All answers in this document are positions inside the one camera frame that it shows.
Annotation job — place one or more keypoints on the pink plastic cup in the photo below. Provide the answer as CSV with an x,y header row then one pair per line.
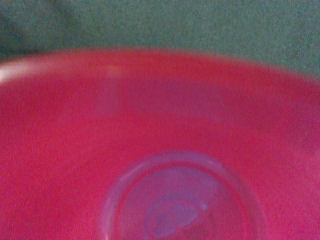
x,y
157,145

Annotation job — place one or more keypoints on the black tablecloth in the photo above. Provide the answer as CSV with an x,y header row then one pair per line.
x,y
284,33

